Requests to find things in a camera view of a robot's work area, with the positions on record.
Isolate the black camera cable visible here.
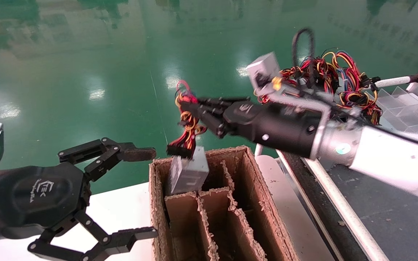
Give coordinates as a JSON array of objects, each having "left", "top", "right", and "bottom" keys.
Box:
[{"left": 291, "top": 27, "right": 317, "bottom": 69}]

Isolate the black conveyor belt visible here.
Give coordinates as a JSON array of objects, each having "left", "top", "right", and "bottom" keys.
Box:
[{"left": 325, "top": 152, "right": 418, "bottom": 261}]

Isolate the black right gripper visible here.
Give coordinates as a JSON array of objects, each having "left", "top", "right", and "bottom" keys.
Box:
[{"left": 185, "top": 96, "right": 327, "bottom": 160}]

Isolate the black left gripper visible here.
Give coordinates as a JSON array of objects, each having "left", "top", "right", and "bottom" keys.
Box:
[{"left": 0, "top": 138, "right": 158, "bottom": 261}]

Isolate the clear plastic divider tray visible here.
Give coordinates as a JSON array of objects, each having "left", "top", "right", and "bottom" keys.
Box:
[{"left": 376, "top": 85, "right": 418, "bottom": 135}]

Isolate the long white tube rail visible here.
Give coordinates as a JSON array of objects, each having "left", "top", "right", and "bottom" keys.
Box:
[{"left": 302, "top": 158, "right": 389, "bottom": 261}]

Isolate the brown cardboard divider box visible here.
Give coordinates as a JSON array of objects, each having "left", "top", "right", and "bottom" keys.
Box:
[{"left": 149, "top": 146, "right": 300, "bottom": 261}]

